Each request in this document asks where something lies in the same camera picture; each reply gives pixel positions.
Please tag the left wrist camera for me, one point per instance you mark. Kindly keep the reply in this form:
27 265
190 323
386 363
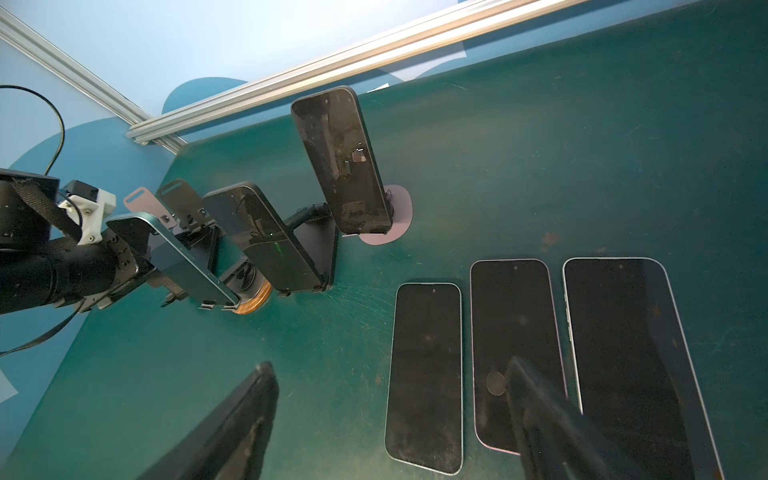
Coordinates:
87 207

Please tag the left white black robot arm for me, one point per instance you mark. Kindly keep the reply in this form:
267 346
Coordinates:
30 215

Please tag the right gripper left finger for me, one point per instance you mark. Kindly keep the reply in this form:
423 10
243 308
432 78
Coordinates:
231 441

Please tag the black phone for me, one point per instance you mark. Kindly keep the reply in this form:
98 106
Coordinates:
246 216
332 129
155 243
512 315
424 418

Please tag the white-edged phone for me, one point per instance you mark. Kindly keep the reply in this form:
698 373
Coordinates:
634 372

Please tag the grey phone stand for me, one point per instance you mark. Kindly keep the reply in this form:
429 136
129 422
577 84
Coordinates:
400 200
184 203
143 200

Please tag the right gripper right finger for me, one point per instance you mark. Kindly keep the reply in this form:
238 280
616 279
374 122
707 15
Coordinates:
554 439

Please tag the brown round phone stand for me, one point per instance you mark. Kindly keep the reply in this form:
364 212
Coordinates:
252 288

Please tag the back aluminium frame bar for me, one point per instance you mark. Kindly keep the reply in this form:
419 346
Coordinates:
446 27

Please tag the left aluminium frame post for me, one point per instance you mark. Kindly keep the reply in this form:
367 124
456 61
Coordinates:
36 47

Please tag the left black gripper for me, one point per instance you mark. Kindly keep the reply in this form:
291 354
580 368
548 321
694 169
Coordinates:
98 274

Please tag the black back middle phone stand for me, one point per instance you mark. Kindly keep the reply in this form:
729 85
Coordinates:
315 229

